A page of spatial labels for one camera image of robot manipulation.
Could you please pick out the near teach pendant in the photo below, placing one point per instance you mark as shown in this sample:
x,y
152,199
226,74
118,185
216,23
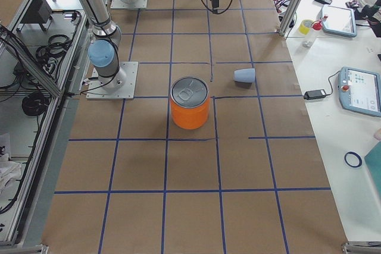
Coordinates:
x,y
359,91

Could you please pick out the teal board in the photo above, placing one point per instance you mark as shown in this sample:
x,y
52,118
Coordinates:
x,y
373,163

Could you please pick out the yellow tape roll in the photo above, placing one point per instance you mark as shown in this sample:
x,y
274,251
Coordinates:
x,y
305,26

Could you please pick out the far teach pendant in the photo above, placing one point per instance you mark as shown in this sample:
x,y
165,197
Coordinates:
x,y
340,21

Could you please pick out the teach pendant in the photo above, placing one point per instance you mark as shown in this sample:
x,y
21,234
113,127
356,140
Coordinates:
x,y
359,91
340,21

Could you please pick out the black power adapter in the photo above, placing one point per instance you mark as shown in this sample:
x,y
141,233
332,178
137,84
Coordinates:
x,y
314,94

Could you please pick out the light blue cup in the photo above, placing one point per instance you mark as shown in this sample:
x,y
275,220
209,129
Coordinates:
x,y
246,75

